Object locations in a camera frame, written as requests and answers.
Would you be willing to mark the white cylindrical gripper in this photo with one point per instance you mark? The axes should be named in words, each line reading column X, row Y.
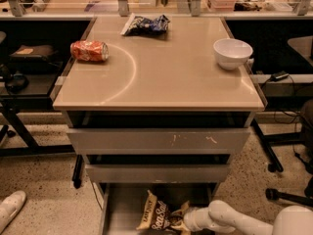
column 195, row 219

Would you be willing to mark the brown sea salt chip bag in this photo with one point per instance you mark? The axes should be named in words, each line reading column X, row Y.
column 158, row 216

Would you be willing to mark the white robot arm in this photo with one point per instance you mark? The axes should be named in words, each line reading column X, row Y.
column 220, row 217

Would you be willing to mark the open bottom drawer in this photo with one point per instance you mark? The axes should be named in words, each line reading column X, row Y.
column 124, row 204

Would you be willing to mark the middle grey drawer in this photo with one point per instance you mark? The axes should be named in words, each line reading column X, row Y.
column 167, row 173

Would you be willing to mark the grey drawer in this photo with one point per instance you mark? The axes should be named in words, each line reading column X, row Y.
column 167, row 173
column 100, row 141

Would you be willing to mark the grey drawer cabinet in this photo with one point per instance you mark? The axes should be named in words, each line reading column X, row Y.
column 168, row 82

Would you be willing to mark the top grey drawer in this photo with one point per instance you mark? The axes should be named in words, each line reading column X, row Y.
column 100, row 141

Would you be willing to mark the blue chip bag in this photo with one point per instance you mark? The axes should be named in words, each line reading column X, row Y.
column 139, row 25

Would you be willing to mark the black bag on shelf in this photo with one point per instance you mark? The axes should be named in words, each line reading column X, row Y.
column 32, row 59

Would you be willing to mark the black office chair base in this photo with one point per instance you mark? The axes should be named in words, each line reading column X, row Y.
column 267, row 142

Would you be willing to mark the white bowl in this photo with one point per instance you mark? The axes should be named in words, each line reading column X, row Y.
column 231, row 53

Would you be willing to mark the black power adapter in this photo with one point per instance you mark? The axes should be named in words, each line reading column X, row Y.
column 279, row 76

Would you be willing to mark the white shoe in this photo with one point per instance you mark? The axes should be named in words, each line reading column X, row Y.
column 10, row 207

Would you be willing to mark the crushed orange soda can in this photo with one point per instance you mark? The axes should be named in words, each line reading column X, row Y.
column 89, row 51

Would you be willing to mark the black headphones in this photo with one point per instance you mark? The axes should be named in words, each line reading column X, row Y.
column 16, row 82

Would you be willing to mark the black table frame left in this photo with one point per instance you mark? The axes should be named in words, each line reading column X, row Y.
column 10, row 107

